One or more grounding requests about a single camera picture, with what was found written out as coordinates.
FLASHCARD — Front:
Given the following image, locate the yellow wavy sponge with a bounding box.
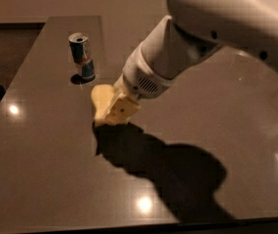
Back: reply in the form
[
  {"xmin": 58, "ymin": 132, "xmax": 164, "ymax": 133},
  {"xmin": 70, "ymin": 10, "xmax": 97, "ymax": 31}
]
[{"xmin": 91, "ymin": 84, "xmax": 115, "ymax": 126}]

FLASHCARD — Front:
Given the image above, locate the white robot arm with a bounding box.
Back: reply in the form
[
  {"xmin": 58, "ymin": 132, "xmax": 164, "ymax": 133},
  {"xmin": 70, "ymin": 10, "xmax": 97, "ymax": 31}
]
[{"xmin": 91, "ymin": 0, "xmax": 278, "ymax": 126}]

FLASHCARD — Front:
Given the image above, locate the blue silver energy drink can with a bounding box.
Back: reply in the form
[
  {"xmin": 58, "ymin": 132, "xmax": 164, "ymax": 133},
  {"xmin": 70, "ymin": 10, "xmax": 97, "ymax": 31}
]
[{"xmin": 68, "ymin": 32, "xmax": 96, "ymax": 82}]

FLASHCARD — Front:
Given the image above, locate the black object beside table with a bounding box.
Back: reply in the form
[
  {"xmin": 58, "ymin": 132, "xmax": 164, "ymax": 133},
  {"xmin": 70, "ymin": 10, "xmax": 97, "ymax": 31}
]
[{"xmin": 0, "ymin": 85, "xmax": 6, "ymax": 99}]

